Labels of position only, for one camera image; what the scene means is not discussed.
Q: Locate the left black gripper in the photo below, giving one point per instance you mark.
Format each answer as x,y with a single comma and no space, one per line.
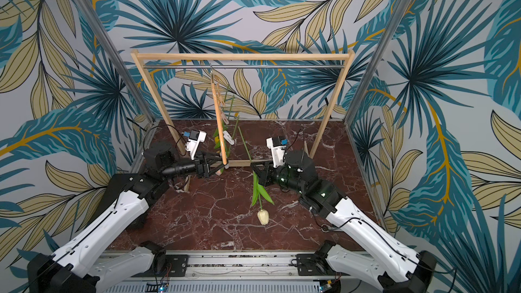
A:
205,171

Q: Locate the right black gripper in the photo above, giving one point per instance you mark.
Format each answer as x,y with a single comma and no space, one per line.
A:
268,172

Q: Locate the white tulip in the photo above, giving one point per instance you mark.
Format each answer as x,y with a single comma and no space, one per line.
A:
257,196

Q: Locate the tan wavy clothes hanger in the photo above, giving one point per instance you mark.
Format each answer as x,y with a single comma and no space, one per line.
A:
219,104

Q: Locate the yellow tulip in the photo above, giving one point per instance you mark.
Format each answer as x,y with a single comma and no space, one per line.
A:
217,141

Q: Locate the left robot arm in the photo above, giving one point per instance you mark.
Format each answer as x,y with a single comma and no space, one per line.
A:
53,273

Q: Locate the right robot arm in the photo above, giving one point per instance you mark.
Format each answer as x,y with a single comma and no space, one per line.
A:
390,265

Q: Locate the white clothespin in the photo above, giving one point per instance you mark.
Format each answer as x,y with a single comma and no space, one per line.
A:
228,138

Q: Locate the metal rack rod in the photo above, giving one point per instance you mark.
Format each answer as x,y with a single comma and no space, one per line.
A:
200,67

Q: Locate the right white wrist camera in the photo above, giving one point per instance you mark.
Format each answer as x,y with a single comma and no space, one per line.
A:
277,146

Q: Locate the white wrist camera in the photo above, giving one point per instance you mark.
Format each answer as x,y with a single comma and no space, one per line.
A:
277,146
194,138

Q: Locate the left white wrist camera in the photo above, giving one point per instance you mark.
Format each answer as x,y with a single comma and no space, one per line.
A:
194,138

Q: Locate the aluminium front rail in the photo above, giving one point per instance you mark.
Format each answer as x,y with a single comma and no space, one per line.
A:
240,266

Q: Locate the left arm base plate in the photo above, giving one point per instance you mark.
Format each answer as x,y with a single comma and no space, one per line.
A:
170,265

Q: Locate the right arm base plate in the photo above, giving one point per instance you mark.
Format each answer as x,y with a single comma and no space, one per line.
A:
312,265

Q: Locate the wooden clothes rack frame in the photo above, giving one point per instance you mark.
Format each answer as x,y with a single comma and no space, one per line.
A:
244,56

